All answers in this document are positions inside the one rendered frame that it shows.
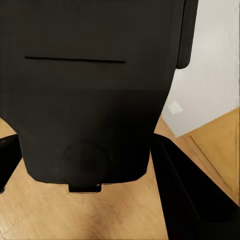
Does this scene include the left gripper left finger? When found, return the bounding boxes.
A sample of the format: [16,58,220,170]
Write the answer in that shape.
[0,134,23,193]

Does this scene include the digital camera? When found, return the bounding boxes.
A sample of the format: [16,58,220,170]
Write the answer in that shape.
[0,0,199,193]

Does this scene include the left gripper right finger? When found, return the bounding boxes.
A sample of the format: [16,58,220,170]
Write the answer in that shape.
[150,133,240,240]

